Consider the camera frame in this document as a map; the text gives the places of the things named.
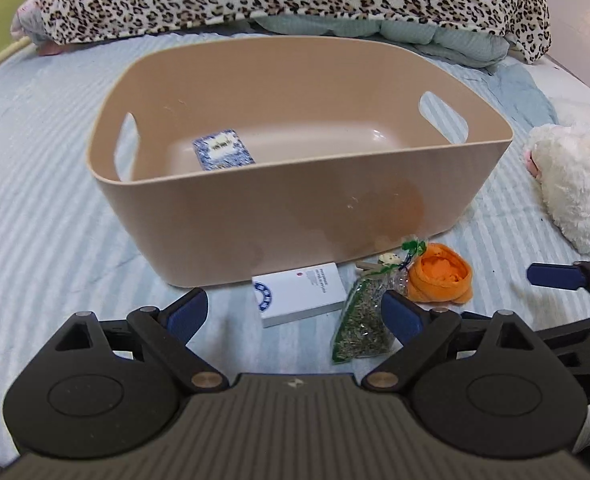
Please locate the striped light blue bedsheet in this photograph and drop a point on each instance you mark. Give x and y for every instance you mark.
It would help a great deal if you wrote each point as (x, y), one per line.
(63, 250)

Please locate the dried herb sachet bag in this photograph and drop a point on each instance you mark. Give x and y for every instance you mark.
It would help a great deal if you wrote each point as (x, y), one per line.
(360, 332)

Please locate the teal quilted comforter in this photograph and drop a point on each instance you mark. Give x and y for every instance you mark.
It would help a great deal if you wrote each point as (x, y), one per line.
(472, 49)

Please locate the white fluffy plush toy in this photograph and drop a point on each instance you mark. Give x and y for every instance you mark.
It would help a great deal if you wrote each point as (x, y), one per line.
(559, 159)

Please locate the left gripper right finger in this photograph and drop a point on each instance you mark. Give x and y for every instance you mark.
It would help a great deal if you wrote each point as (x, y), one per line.
(424, 336)

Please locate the beige plastic basket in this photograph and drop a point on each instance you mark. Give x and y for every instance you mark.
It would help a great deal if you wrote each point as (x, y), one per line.
(357, 144)

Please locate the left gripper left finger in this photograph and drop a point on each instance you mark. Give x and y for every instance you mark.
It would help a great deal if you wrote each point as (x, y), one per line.
(164, 336)

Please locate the blue white patterned packet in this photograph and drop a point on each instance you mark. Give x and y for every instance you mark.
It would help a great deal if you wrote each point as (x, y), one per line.
(221, 150)

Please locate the orange fabric item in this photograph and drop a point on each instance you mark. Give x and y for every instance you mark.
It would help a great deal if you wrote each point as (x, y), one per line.
(438, 276)

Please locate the white box blue emblem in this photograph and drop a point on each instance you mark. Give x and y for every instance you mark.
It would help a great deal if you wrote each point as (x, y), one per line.
(293, 295)

